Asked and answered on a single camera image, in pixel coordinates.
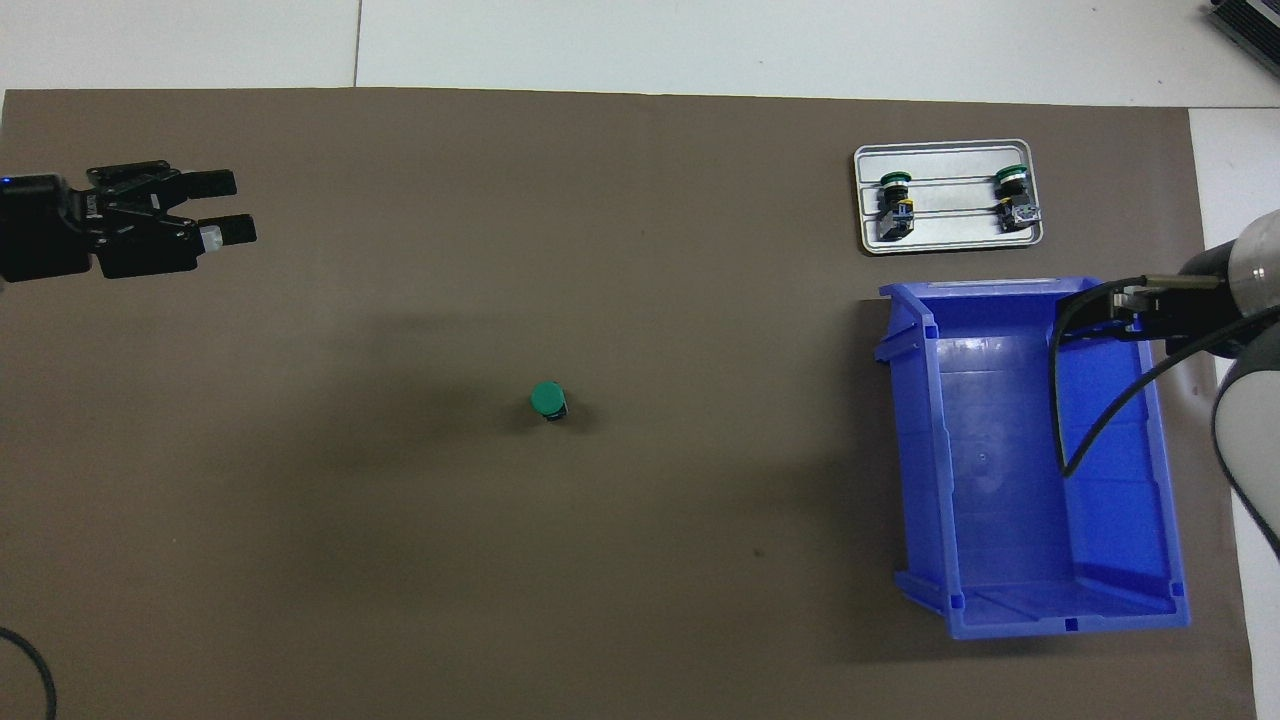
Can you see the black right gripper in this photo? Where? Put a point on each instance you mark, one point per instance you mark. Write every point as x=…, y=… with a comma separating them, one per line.
x=1210, y=310

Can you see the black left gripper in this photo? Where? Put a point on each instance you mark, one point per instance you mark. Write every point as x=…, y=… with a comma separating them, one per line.
x=45, y=230

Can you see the green push button switch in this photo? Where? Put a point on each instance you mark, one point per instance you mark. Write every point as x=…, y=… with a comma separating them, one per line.
x=547, y=398

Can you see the green push button silver terminal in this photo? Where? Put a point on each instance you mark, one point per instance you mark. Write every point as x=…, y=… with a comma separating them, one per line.
x=1015, y=210

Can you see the green push button yellow terminal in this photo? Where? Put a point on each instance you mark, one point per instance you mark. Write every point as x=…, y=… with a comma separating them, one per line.
x=893, y=215

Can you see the grey metal tray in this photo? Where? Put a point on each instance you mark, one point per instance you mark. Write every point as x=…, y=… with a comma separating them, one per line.
x=955, y=225

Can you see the blue plastic storage bin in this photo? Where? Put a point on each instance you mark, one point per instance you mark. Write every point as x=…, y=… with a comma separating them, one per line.
x=1000, y=520

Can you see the grey ribbed metal device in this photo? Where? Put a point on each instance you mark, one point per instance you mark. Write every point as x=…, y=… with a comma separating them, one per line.
x=1250, y=25

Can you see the brown table mat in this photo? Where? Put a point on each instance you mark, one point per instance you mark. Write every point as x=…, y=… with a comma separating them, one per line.
x=600, y=250

